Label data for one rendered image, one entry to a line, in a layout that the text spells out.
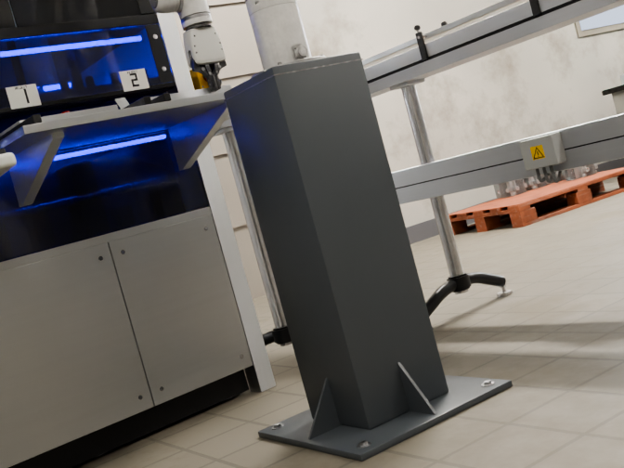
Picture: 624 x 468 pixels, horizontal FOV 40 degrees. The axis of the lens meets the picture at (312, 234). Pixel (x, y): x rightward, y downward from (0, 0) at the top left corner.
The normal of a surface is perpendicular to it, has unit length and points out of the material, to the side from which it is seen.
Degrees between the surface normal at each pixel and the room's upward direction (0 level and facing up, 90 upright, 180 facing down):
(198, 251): 90
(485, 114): 90
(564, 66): 90
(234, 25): 90
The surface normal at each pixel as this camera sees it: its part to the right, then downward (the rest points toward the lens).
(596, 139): -0.76, 0.24
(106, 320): 0.60, -0.11
